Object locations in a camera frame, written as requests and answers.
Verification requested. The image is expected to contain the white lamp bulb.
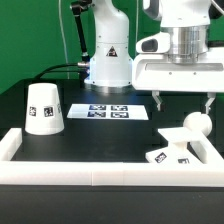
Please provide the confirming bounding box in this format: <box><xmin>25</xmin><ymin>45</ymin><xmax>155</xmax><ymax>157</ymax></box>
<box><xmin>183</xmin><ymin>112</ymin><xmax>212</xmax><ymax>136</ymax></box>

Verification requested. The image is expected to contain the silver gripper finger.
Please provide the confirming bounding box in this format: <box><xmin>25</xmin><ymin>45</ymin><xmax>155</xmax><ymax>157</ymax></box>
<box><xmin>205</xmin><ymin>92</ymin><xmax>216</xmax><ymax>114</ymax></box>
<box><xmin>152</xmin><ymin>91</ymin><xmax>165</xmax><ymax>111</ymax></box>

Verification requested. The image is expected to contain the white hanging cable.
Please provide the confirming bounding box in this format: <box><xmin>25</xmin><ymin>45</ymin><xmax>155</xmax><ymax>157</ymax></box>
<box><xmin>58</xmin><ymin>0</ymin><xmax>70</xmax><ymax>80</ymax></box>

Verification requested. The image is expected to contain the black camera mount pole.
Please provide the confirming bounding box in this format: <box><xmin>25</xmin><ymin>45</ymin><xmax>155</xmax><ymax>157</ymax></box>
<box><xmin>70</xmin><ymin>0</ymin><xmax>92</xmax><ymax>62</ymax></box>

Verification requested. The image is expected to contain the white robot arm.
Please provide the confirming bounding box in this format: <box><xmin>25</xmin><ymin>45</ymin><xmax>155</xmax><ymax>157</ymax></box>
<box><xmin>85</xmin><ymin>0</ymin><xmax>224</xmax><ymax>105</ymax></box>

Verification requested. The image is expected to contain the black cable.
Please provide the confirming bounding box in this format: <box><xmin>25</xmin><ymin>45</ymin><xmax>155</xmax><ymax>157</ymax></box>
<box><xmin>33</xmin><ymin>62</ymin><xmax>91</xmax><ymax>81</ymax></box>

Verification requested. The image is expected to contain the white lamp shade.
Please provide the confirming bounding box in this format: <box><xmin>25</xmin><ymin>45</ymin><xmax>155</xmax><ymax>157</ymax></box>
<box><xmin>25</xmin><ymin>83</ymin><xmax>64</xmax><ymax>135</ymax></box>

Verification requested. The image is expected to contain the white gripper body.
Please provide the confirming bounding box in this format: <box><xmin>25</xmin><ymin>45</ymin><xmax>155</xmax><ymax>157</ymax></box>
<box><xmin>132</xmin><ymin>32</ymin><xmax>224</xmax><ymax>93</ymax></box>

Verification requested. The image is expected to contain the white fence frame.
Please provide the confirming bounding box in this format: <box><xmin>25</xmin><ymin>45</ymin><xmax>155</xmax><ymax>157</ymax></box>
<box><xmin>0</xmin><ymin>128</ymin><xmax>224</xmax><ymax>187</ymax></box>

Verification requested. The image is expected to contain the white marker sheet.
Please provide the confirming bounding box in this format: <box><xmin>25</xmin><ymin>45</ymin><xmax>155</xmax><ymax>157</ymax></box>
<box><xmin>67</xmin><ymin>104</ymin><xmax>148</xmax><ymax>120</ymax></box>

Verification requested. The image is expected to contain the white lamp base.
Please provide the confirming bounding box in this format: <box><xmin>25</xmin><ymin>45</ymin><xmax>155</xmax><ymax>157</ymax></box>
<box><xmin>145</xmin><ymin>127</ymin><xmax>201</xmax><ymax>165</ymax></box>

